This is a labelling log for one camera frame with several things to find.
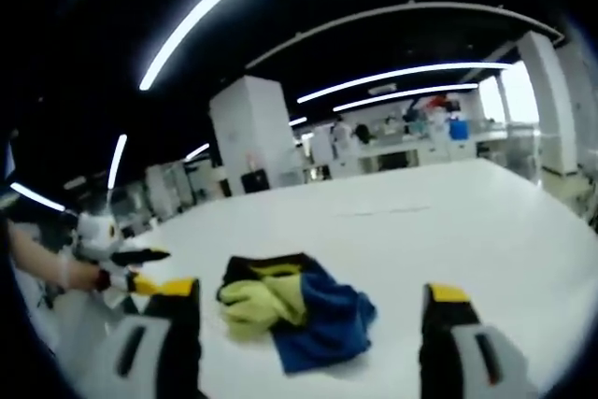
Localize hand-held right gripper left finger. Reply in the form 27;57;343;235
93;278;203;399

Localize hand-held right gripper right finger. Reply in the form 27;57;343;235
419;281;541;399

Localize blue yellow black garment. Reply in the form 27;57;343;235
216;252;377;375

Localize person's left hand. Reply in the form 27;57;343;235
58;256;111;293

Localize black box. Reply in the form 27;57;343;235
239;169;272;195

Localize wide white pillar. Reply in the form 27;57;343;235
208;74;300;197

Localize blue container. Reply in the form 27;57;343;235
449;118;471;141

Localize long ceiling light strip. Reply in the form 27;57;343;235
138;0;303;92
332;82;480;113
296;61;511;105

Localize narrow white pillar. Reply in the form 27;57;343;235
516;30;583;177

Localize grey ceiling rail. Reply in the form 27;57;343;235
244;0;564;70

